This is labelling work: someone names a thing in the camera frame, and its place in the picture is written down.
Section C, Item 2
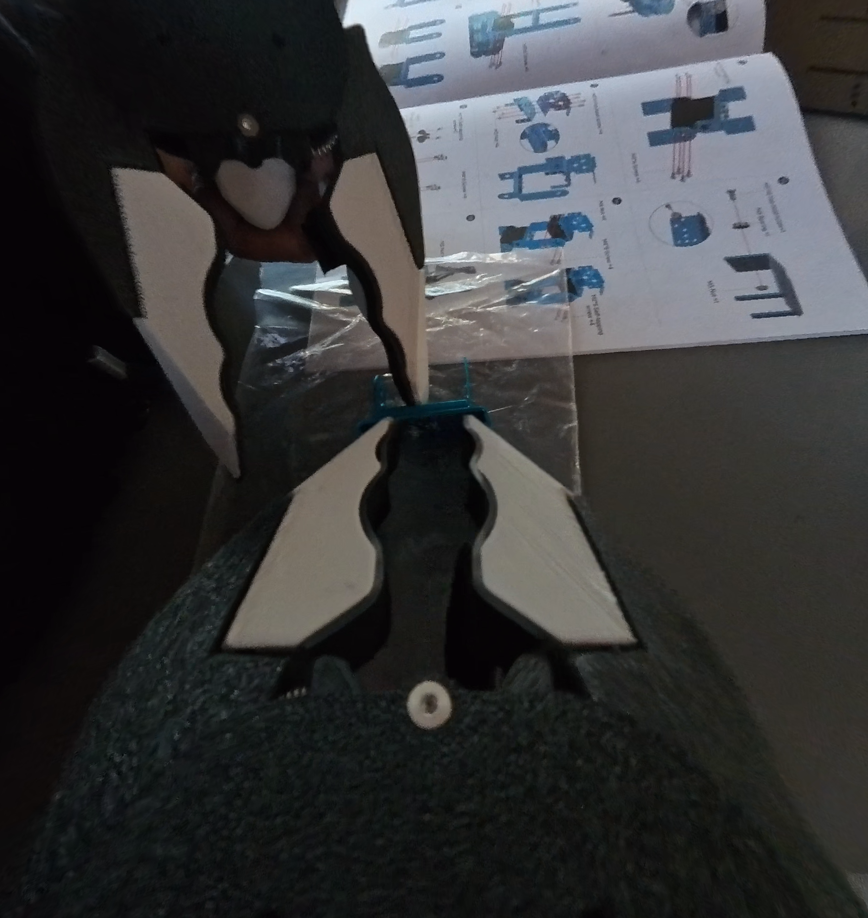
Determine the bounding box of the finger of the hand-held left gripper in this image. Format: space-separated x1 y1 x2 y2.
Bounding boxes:
111 165 252 480
312 152 429 404

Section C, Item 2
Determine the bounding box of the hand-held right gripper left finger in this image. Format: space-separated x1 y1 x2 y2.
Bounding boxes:
217 419 399 652

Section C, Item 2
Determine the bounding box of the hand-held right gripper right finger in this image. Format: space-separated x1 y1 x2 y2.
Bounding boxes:
459 416 639 650

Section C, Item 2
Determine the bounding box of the blue metal bracket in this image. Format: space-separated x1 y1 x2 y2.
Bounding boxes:
355 357 488 438

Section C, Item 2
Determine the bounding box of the grey desk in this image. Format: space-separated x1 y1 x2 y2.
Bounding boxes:
190 108 868 918

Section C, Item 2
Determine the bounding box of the person's left hand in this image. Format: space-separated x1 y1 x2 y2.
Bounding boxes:
215 183 335 262

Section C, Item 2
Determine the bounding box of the clear plastic bag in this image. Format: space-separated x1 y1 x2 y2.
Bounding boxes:
244 247 586 496

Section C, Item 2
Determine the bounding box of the white instruction manual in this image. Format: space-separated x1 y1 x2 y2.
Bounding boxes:
341 0 868 356

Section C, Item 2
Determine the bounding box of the brown cardboard box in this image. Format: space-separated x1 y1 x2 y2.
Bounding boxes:
764 0 868 119

